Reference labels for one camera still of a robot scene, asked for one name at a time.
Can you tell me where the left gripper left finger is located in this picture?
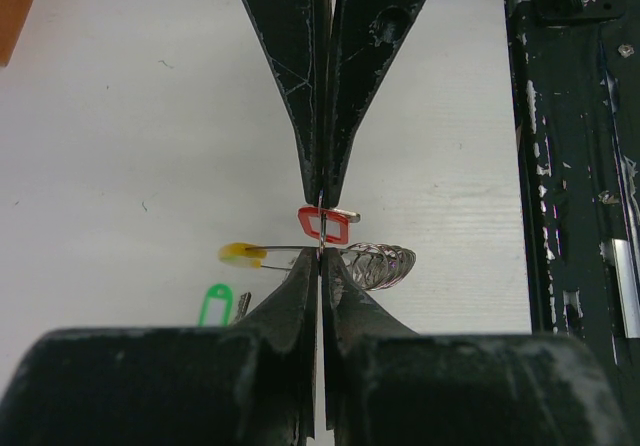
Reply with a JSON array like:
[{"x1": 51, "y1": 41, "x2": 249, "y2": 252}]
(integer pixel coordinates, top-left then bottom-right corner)
[{"x1": 219, "y1": 247, "x2": 319, "y2": 445}]

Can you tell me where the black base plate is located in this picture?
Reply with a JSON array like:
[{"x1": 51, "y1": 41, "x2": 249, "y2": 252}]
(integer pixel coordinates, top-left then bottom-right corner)
[{"x1": 505, "y1": 0, "x2": 639, "y2": 376}]

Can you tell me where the key with red tag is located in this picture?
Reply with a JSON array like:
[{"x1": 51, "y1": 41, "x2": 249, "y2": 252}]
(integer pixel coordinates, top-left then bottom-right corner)
[{"x1": 297, "y1": 206, "x2": 361, "y2": 245}]

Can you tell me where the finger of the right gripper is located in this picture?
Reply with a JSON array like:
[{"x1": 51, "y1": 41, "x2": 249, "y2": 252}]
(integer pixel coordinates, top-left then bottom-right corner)
[
  {"x1": 241, "y1": 0, "x2": 325, "y2": 205},
  {"x1": 322, "y1": 0, "x2": 426, "y2": 206}
]

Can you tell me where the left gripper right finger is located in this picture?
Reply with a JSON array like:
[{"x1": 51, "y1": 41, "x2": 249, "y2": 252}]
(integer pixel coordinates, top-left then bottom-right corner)
[{"x1": 321, "y1": 250, "x2": 500, "y2": 445}]

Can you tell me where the metal keyring holder yellow tip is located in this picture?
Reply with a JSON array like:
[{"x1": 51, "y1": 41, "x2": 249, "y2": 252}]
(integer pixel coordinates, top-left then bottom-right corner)
[{"x1": 218, "y1": 240, "x2": 418, "y2": 292}]

